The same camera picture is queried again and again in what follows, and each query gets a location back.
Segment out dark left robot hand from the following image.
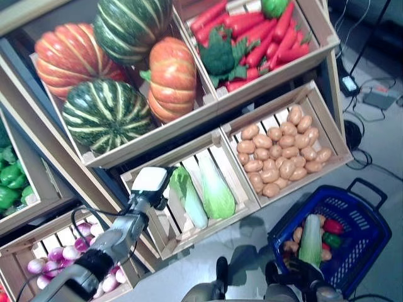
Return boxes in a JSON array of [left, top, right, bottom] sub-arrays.
[[152, 186, 173, 211]]

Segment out dark right robot hand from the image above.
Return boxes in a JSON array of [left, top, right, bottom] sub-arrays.
[[284, 254, 326, 286]]

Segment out napa cabbage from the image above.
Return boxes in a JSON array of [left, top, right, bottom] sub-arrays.
[[169, 165, 209, 230], [298, 213, 324, 269], [197, 153, 237, 220]]

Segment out blue plastic shopping basket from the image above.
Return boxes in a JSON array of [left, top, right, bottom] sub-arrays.
[[267, 184, 393, 298]]

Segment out wooden crate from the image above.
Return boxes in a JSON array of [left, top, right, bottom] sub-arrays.
[[119, 130, 262, 260], [171, 0, 341, 102], [30, 12, 220, 169], [0, 108, 77, 237], [219, 80, 355, 209], [0, 208, 142, 302]]

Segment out red bell pepper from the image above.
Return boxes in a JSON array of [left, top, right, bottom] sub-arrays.
[[323, 218, 345, 235]]

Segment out green striped pumpkin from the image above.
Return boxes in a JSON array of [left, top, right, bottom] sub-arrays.
[[93, 0, 174, 67], [61, 78, 156, 155]]

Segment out orange pumpkin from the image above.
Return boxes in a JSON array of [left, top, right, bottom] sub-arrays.
[[147, 36, 198, 124], [34, 23, 127, 100]]

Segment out green broccoli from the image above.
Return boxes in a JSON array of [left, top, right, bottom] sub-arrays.
[[197, 26, 249, 88]]

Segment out leafy green vegetable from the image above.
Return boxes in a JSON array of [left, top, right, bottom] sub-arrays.
[[0, 145, 18, 164]]

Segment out grey electronics box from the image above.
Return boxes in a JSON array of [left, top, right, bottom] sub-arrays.
[[362, 85, 398, 110]]

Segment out black power adapter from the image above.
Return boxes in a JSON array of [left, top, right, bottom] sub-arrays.
[[341, 75, 358, 97]]

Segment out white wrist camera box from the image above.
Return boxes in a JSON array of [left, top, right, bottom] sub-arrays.
[[130, 165, 170, 194]]

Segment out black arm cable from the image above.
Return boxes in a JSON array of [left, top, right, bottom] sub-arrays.
[[70, 206, 128, 242]]

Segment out coiled black cable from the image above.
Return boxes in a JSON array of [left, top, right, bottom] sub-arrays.
[[343, 119, 363, 151]]

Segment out wooden display shelf frame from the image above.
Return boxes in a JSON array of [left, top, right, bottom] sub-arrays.
[[0, 0, 347, 274]]

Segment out power adapter and cables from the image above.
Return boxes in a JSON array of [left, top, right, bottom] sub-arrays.
[[349, 0, 393, 78]]

